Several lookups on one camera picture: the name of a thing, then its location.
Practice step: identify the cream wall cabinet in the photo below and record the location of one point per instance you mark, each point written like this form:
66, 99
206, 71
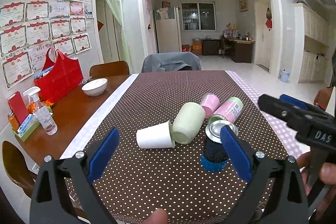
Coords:
311, 44

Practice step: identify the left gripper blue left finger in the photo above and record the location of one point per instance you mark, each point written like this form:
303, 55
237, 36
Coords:
84, 168

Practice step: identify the red tote bag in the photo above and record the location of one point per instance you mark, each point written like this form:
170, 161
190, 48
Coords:
65, 75

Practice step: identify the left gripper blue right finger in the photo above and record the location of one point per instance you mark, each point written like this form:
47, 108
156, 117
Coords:
252, 167

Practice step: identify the blue black can cup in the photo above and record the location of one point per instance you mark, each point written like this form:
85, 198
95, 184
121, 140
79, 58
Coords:
214, 157

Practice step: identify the brown polka dot tablecloth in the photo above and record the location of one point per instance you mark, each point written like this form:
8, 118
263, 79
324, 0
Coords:
149, 171

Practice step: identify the clear spray bottle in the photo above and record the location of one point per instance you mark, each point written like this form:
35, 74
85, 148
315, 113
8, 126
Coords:
41, 111

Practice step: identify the small pink cup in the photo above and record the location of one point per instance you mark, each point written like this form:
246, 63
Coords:
210, 103

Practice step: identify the brown wooden chair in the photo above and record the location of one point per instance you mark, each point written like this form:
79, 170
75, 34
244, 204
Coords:
16, 168
117, 68

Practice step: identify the person's right hand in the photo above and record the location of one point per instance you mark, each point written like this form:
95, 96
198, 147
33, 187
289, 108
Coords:
326, 175

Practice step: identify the white ceramic bowl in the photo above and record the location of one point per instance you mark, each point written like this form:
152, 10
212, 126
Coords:
95, 87

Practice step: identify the person's left hand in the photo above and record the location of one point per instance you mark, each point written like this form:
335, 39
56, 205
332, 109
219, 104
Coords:
159, 216

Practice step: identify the white refrigerator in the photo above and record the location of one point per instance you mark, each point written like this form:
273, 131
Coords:
168, 30

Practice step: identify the grey jacket on chair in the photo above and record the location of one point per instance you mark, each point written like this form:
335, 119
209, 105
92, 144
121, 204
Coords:
173, 61

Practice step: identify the small red paper bag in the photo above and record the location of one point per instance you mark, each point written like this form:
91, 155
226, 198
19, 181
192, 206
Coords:
18, 107

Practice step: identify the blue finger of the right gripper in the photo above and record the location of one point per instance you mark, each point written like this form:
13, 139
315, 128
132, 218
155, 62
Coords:
293, 101

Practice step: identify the green tray organizer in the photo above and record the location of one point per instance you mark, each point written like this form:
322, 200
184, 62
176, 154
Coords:
28, 126

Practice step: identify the dark wooden desk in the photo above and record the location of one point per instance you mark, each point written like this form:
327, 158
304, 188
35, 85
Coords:
240, 51

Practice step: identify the near brown wooden chair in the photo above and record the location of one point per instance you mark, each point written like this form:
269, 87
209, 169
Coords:
16, 168

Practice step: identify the white paper cup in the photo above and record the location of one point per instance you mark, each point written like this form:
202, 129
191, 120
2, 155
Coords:
155, 137

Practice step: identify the light blue trash bin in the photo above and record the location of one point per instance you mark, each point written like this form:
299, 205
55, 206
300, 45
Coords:
284, 76

